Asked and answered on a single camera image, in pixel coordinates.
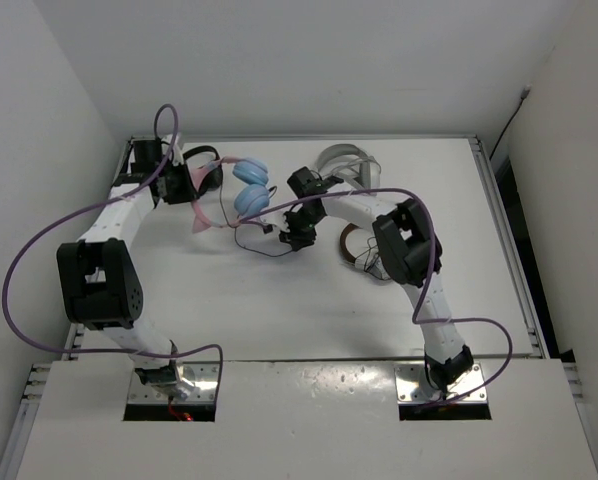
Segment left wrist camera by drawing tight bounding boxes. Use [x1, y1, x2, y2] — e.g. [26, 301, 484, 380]
[161, 134, 185, 166]

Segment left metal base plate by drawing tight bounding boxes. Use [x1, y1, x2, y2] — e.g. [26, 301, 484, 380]
[127, 362, 219, 406]

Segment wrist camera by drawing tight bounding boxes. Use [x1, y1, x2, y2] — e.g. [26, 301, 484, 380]
[161, 134, 185, 166]
[258, 212, 288, 234]

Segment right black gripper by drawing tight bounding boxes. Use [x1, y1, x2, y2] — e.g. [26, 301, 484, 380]
[277, 206, 325, 250]

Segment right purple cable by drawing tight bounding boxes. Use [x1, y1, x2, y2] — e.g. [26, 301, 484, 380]
[236, 187, 514, 406]

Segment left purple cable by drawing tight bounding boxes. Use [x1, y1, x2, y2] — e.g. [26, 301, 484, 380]
[1, 103, 225, 360]

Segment thin black headphone cable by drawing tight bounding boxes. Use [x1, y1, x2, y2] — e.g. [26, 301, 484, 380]
[216, 164, 300, 259]

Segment white grey headphones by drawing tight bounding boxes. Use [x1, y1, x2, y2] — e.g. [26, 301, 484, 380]
[313, 143, 382, 190]

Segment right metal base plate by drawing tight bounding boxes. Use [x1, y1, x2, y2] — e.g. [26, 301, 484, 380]
[394, 361, 488, 406]

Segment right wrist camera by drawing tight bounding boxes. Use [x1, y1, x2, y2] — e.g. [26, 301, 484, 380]
[258, 212, 288, 234]

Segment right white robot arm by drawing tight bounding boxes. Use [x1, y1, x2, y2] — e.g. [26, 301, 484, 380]
[279, 167, 473, 396]

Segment metal base plate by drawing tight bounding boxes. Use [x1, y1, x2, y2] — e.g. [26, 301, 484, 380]
[394, 361, 488, 406]
[127, 362, 219, 406]

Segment brown silver headphones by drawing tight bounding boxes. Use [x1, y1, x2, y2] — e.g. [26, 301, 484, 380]
[339, 223, 391, 282]

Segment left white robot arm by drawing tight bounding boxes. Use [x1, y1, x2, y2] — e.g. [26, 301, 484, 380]
[57, 135, 195, 401]

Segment pink blue cat-ear headphones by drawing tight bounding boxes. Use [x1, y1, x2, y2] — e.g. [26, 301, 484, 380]
[191, 157, 270, 234]

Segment black wall cable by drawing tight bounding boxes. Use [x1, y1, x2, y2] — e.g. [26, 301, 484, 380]
[488, 89, 530, 166]

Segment black Panasonic headphones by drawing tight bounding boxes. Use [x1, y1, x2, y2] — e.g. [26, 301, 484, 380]
[182, 145, 224, 197]

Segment purple cable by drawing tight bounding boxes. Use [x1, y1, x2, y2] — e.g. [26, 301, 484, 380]
[236, 187, 514, 406]
[1, 103, 225, 360]

